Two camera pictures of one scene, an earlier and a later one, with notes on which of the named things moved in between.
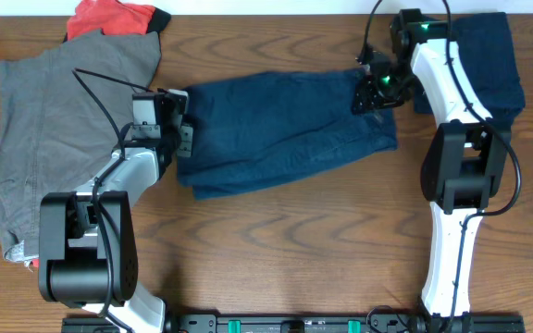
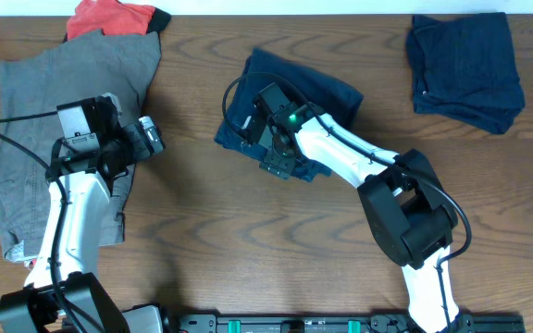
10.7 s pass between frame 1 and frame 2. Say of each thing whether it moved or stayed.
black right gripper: moved
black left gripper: moved
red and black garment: stayed
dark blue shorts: moved
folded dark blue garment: stayed
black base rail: stayed
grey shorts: stayed
